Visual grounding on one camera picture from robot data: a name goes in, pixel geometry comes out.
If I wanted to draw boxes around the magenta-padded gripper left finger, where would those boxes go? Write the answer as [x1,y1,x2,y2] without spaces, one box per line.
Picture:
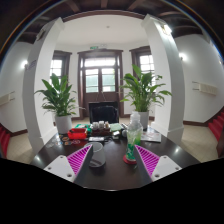
[43,143,95,188]

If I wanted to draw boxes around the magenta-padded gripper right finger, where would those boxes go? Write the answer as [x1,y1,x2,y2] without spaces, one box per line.
[133,144,183,186]

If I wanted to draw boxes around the clear green-labelled drink bottle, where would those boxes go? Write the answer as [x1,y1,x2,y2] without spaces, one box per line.
[125,111,144,163]

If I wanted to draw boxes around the printed magazine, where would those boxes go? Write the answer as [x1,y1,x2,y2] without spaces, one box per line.
[141,126,163,144]

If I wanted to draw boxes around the flat round red coaster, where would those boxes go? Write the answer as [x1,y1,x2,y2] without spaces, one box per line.
[122,153,138,165]

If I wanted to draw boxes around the red plastic box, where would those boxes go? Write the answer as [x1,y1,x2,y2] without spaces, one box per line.
[67,127,88,140]

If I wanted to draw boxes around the green plant in white pot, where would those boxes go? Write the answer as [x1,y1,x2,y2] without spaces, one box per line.
[34,73,84,135]
[119,63,173,132]

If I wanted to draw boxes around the green and white box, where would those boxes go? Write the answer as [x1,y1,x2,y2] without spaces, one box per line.
[73,123,92,130]

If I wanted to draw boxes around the black handheld device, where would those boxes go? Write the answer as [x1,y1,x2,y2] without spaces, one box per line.
[88,135,106,143]

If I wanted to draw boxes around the brown box of small items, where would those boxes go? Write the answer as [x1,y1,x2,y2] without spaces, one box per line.
[90,120,113,136]

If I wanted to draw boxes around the green book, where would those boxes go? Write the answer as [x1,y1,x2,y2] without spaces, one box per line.
[109,122,124,133]

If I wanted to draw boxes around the red carpeted staircase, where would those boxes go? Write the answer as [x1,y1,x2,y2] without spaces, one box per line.
[208,111,224,143]
[0,124,11,158]

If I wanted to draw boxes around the black chair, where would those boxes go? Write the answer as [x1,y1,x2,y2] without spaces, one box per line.
[88,101,120,124]

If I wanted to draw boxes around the brown wooden double door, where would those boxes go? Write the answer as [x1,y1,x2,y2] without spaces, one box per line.
[77,49,125,118]

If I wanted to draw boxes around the brown-framed window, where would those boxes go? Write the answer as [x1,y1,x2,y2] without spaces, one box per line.
[49,50,73,88]
[129,46,156,79]

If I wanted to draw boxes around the pillar-mounted light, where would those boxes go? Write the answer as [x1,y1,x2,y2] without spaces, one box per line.
[161,23,173,35]

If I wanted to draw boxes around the white wall-mounted unit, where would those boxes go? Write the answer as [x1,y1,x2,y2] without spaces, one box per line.
[192,80,219,97]
[0,91,16,107]

